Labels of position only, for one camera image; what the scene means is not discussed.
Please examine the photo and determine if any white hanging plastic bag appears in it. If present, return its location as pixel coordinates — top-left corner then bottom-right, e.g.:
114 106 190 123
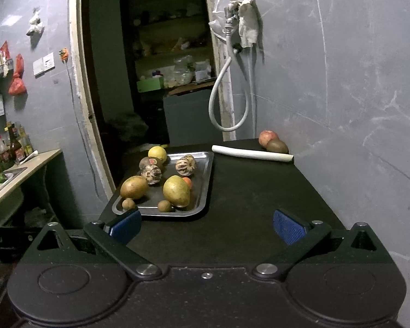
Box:
25 7 44 36

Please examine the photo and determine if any striped pepino melon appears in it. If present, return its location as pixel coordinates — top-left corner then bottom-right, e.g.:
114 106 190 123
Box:
141 165 162 186
175 155 196 177

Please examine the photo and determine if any cream door frame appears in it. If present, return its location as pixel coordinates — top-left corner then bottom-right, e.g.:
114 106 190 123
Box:
68 0 235 194

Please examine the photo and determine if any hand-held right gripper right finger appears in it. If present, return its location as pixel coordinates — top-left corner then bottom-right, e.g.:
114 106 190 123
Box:
252 209 393 279

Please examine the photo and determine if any brown wooden board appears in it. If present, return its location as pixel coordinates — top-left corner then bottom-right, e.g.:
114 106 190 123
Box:
167 81 215 96

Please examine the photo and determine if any white wall faucet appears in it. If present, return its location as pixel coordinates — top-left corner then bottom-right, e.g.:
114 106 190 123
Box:
224 2 241 38

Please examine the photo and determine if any medium yellow potato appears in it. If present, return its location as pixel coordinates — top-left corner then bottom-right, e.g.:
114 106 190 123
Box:
120 175 149 200

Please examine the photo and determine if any yellow lemon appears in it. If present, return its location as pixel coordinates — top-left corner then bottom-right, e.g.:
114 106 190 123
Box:
148 146 167 163

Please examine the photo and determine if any large yellow potato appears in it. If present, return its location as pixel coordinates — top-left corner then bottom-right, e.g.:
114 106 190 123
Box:
163 175 191 208

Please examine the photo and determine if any metal tray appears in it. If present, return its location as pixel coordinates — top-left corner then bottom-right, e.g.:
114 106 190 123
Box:
112 150 215 218

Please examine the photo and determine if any pile of clear plastic packaging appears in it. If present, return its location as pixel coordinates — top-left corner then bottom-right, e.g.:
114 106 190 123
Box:
164 56 216 86

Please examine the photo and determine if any red plastic bag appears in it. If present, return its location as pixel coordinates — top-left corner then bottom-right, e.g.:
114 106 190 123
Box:
8 54 28 95

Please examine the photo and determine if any white leek stalk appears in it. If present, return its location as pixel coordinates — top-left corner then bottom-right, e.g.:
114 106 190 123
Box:
212 145 294 163

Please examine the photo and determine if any white rag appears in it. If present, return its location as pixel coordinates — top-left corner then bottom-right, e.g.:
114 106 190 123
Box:
237 0 260 48

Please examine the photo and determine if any clear plastic bag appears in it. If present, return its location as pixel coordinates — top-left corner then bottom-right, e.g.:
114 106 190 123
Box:
208 0 240 42

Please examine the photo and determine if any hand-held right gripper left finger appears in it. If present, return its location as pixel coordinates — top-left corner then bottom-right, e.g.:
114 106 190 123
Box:
20 209 161 281

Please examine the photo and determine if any brown kiwi with sticker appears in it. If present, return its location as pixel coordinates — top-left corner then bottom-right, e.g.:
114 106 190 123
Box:
139 156 163 175

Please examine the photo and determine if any red apple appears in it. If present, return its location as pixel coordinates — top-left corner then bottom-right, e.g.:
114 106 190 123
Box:
259 130 280 148

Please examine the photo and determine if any thin dark wall cable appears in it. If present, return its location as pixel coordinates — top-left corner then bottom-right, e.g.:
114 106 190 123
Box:
66 62 98 194

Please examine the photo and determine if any white flexible hose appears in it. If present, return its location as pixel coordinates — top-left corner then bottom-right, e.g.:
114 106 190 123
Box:
208 29 251 132

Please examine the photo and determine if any wooden kitchen counter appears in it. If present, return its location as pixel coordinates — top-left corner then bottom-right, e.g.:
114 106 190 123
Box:
0 148 63 216

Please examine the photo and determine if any row of condiment bottles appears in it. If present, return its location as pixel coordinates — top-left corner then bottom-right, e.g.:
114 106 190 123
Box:
0 121 35 173

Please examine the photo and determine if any steel sink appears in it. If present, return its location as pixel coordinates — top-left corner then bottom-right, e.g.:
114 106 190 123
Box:
0 167 28 199

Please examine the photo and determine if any green box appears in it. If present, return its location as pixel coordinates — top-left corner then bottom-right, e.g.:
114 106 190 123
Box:
137 76 165 93

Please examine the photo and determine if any dark grey cabinet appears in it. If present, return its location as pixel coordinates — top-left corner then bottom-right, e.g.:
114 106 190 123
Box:
163 87 226 146

